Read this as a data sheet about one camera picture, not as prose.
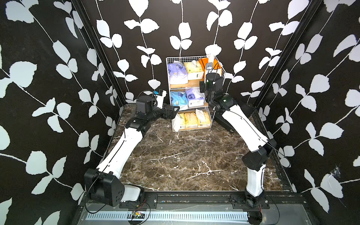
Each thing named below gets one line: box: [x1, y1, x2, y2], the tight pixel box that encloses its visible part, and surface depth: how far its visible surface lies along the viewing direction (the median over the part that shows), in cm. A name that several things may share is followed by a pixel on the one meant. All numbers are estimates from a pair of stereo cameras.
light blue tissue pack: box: [170, 90, 189, 111], surface depth 85 cm
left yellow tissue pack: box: [171, 112, 187, 133], surface depth 103 cm
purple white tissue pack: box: [185, 88, 206, 108], surface depth 85 cm
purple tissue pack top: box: [167, 60, 188, 85], surface depth 74 cm
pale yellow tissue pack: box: [184, 60, 204, 81], surface depth 76 cm
